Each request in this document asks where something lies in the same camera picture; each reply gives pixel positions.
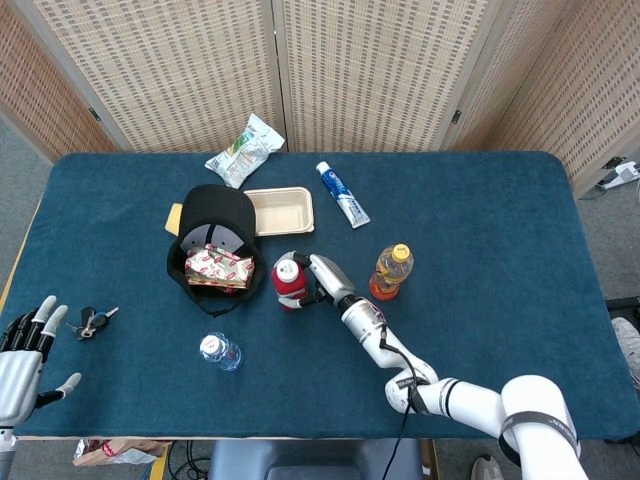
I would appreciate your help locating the white power strip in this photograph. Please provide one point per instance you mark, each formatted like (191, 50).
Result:
(622, 175)

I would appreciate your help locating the black box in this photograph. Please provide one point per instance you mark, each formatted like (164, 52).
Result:
(625, 302)

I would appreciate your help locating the yellow flat card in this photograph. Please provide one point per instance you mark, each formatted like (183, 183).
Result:
(173, 220)

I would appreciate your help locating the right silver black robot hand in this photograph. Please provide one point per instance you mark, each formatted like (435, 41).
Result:
(330, 277)

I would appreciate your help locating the bunch of keys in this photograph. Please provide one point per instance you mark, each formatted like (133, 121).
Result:
(92, 322)

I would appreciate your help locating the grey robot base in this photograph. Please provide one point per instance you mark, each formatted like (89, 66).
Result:
(315, 460)

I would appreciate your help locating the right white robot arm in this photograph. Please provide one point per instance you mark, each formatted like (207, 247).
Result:
(465, 395)

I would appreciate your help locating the clear water bottle white cap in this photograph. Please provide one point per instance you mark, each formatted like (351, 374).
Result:
(222, 352)

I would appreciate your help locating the grey sneaker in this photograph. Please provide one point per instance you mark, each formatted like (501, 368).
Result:
(629, 340)
(487, 470)

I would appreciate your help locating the woven folding screen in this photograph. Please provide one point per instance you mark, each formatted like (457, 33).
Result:
(375, 70)

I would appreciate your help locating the blue white toothpaste tube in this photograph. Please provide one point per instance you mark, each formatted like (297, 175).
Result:
(345, 195)

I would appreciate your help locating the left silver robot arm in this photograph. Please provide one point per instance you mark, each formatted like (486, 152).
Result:
(6, 445)

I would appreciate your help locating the white green snack bag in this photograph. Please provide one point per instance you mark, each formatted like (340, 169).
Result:
(242, 152)

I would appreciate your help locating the blue table cloth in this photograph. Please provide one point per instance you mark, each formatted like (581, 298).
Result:
(150, 390)

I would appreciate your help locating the red bottle with white cap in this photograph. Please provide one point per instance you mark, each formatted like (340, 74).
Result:
(290, 282)

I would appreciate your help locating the beige food tray container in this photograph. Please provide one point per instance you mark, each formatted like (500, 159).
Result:
(282, 212)

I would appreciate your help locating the gold red snack packet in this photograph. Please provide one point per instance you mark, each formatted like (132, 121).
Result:
(220, 270)

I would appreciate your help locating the black baseball cap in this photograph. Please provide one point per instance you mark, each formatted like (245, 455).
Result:
(217, 207)

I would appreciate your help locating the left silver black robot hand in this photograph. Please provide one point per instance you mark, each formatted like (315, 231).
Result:
(17, 375)

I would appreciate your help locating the crumpled paper bag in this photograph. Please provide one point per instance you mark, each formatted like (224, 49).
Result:
(115, 452)

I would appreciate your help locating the orange juice bottle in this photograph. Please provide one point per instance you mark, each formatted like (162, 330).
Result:
(392, 272)

